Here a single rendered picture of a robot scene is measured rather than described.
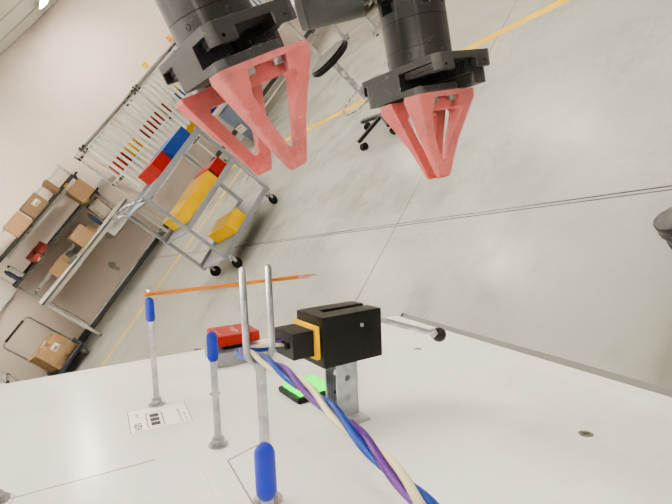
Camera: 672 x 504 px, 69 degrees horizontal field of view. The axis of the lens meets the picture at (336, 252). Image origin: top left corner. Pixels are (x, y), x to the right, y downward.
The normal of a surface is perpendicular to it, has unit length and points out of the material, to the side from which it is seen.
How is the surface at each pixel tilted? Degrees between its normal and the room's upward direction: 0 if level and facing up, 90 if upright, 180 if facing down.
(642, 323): 0
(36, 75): 90
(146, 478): 50
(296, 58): 113
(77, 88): 90
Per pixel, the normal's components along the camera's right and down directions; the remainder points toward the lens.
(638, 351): -0.69, -0.58
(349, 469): -0.04, -0.99
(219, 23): 0.55, 0.06
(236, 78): 0.65, 0.36
